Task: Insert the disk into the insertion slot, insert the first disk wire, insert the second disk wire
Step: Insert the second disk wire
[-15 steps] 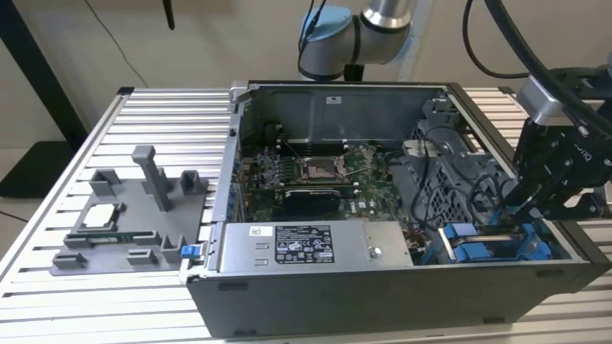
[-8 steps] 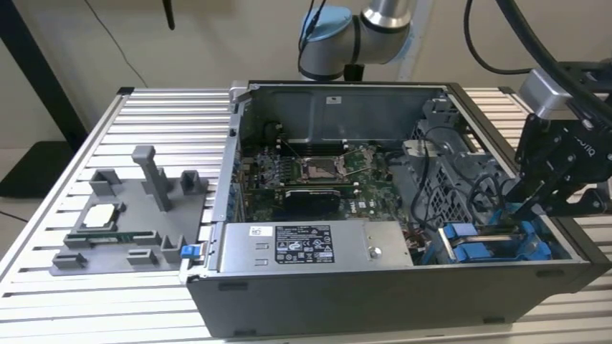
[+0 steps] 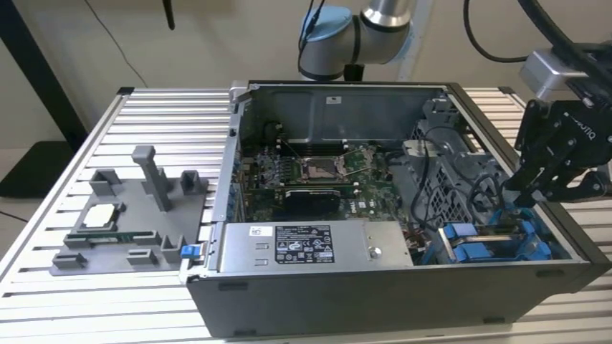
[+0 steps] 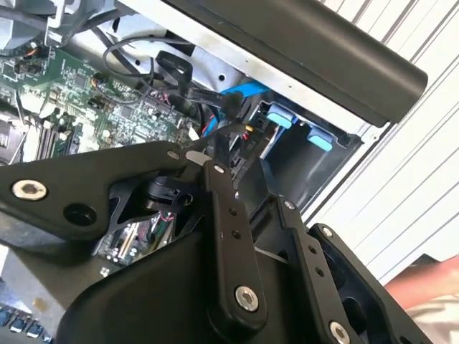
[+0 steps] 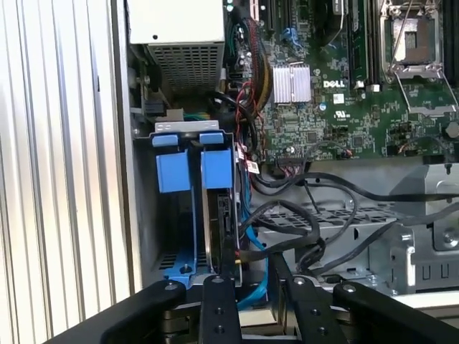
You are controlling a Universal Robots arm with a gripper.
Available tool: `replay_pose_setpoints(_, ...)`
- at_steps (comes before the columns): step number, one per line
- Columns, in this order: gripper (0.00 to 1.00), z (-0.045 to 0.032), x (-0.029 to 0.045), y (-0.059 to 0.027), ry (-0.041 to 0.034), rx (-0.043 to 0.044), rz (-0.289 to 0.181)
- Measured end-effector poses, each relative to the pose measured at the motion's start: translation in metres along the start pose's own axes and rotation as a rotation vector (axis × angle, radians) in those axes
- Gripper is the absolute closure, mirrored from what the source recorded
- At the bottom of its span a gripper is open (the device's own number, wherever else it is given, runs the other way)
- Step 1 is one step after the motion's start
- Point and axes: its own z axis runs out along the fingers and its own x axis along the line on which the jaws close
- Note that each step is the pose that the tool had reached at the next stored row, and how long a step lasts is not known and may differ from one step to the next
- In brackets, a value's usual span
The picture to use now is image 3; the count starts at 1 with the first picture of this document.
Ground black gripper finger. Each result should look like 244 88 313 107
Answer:
503 99 576 192
515 156 612 209

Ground blue disk wire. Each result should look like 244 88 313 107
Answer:
485 200 536 232

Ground grey disk bay cage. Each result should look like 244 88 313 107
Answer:
401 98 551 266

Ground green motherboard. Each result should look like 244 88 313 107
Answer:
236 142 413 223

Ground metal socket cover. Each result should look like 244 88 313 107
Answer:
340 148 377 176

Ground CPU socket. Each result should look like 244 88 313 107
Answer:
299 156 345 182

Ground silver power supply unit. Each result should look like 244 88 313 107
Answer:
217 220 415 272

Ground black graphics card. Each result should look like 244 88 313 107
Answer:
280 188 343 218

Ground black open PC case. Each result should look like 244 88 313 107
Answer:
179 79 612 340

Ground grey parts rack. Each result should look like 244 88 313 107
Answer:
49 145 209 277

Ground black hanging antenna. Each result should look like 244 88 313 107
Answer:
161 0 177 31

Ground green RAM stick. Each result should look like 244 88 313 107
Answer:
69 231 159 242

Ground silver CPU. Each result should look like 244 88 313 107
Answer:
83 204 120 229

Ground black stand with foot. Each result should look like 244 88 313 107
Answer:
0 0 93 199

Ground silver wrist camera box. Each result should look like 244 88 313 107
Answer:
519 49 591 102

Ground black disk wire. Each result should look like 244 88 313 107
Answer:
411 125 504 224

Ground thick black gripper cable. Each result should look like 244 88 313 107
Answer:
461 0 592 65

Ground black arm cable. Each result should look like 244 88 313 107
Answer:
299 0 329 47

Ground thin black wall cable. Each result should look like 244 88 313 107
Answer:
88 0 151 89

